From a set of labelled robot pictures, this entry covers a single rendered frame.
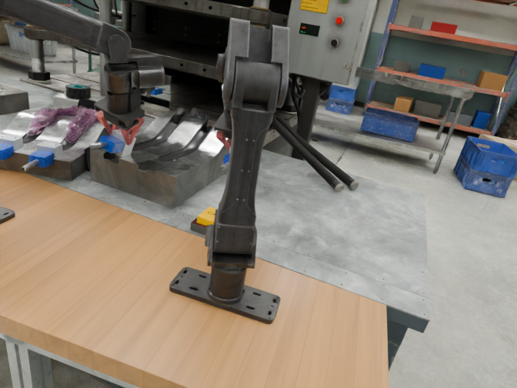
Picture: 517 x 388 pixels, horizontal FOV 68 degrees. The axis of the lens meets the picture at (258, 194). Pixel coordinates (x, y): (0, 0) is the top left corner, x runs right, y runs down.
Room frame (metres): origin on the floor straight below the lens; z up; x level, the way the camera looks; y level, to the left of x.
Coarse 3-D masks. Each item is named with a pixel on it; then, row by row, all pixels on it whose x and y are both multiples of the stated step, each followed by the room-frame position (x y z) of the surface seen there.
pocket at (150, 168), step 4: (148, 160) 0.92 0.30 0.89; (140, 164) 0.89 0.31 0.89; (144, 164) 0.90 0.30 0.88; (148, 164) 0.92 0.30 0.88; (152, 164) 0.92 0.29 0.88; (156, 164) 0.91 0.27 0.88; (160, 164) 0.91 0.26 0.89; (140, 168) 0.89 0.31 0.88; (144, 168) 0.90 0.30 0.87; (148, 168) 0.92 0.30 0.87; (152, 168) 0.92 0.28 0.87; (156, 168) 0.91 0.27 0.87; (148, 172) 0.87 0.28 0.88; (152, 172) 0.90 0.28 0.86
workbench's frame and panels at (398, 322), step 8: (392, 312) 0.62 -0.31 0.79; (400, 312) 0.61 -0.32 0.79; (392, 320) 0.61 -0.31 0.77; (400, 320) 0.61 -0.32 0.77; (408, 320) 0.61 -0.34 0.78; (416, 320) 0.60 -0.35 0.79; (424, 320) 0.60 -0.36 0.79; (392, 328) 0.66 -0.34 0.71; (400, 328) 0.65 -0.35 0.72; (416, 328) 0.60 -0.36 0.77; (424, 328) 0.60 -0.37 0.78; (392, 336) 0.65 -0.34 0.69; (400, 336) 0.65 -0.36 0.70; (392, 344) 0.65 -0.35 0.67; (400, 344) 0.65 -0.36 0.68; (392, 352) 0.65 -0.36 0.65; (392, 360) 0.65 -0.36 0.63; (96, 376) 0.91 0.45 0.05; (112, 384) 0.89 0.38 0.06
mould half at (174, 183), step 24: (168, 120) 1.19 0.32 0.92; (192, 120) 1.20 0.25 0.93; (168, 144) 1.08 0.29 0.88; (216, 144) 1.10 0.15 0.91; (96, 168) 0.92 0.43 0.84; (120, 168) 0.89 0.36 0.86; (168, 168) 0.89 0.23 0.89; (192, 168) 0.93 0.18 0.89; (216, 168) 1.07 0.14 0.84; (144, 192) 0.87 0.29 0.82; (168, 192) 0.85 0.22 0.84; (192, 192) 0.94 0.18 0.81
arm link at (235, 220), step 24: (240, 72) 0.57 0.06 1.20; (264, 72) 0.58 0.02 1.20; (240, 96) 0.56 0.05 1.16; (264, 96) 0.57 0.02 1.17; (240, 120) 0.56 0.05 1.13; (264, 120) 0.57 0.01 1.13; (240, 144) 0.56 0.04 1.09; (240, 168) 0.56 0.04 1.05; (240, 192) 0.56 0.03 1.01; (216, 216) 0.58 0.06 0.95; (240, 216) 0.56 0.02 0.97; (216, 240) 0.55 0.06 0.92; (240, 240) 0.55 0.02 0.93
